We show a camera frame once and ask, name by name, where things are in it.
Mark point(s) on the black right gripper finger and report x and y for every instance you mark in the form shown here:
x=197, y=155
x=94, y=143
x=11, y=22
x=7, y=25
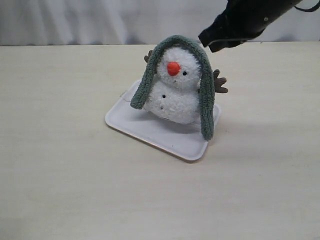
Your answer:
x=212, y=36

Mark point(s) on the green fuzzy scarf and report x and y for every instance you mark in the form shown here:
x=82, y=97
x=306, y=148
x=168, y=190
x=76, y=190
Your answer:
x=207, y=89

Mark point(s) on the white plastic tray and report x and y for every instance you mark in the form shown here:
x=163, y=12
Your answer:
x=184, y=141

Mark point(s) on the white snowman plush toy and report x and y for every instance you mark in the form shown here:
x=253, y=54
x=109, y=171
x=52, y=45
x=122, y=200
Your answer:
x=175, y=88

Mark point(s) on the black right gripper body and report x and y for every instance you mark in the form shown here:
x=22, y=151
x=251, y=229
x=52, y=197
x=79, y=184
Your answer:
x=244, y=20

